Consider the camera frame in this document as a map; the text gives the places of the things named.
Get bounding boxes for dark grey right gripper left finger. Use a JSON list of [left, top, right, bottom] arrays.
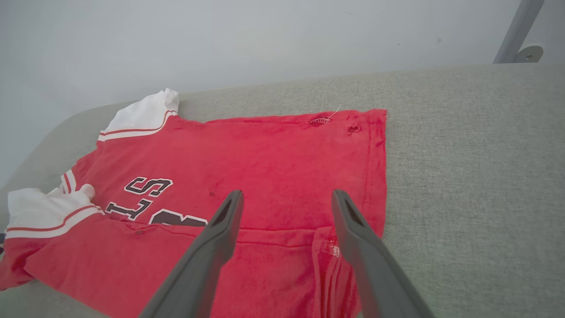
[[139, 189, 245, 318]]

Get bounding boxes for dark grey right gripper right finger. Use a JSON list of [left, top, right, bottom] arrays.
[[331, 189, 435, 318]]

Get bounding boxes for red jersey shirt white sleeves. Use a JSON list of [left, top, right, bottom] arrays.
[[0, 88, 388, 318]]

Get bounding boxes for white round stand foot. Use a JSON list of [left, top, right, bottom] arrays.
[[516, 43, 544, 63]]

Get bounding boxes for grey metal stand pole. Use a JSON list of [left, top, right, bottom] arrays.
[[493, 0, 545, 64]]

